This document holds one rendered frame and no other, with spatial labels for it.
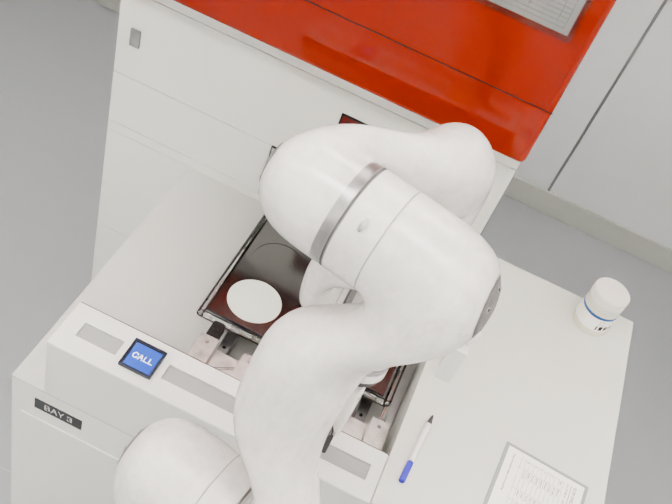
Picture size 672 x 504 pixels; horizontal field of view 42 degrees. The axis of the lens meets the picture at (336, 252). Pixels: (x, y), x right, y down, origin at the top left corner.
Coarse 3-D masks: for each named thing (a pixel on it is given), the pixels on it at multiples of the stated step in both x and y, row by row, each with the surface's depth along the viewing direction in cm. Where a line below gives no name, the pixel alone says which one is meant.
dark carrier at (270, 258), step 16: (256, 240) 168; (272, 240) 169; (256, 256) 165; (272, 256) 166; (288, 256) 168; (304, 256) 169; (240, 272) 162; (256, 272) 163; (272, 272) 164; (288, 272) 165; (304, 272) 166; (224, 288) 158; (288, 288) 162; (224, 304) 156; (288, 304) 160; (240, 320) 154; (272, 320) 156; (384, 384) 153
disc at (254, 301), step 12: (240, 288) 159; (252, 288) 160; (264, 288) 161; (228, 300) 156; (240, 300) 157; (252, 300) 158; (264, 300) 159; (276, 300) 159; (240, 312) 155; (252, 312) 156; (264, 312) 157; (276, 312) 158
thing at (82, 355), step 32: (64, 320) 137; (96, 320) 139; (64, 352) 134; (96, 352) 135; (64, 384) 140; (96, 384) 137; (128, 384) 133; (160, 384) 134; (192, 384) 136; (224, 384) 137; (96, 416) 143; (128, 416) 139; (160, 416) 136; (192, 416) 132; (224, 416) 133; (352, 448) 136; (320, 480) 131; (352, 480) 132
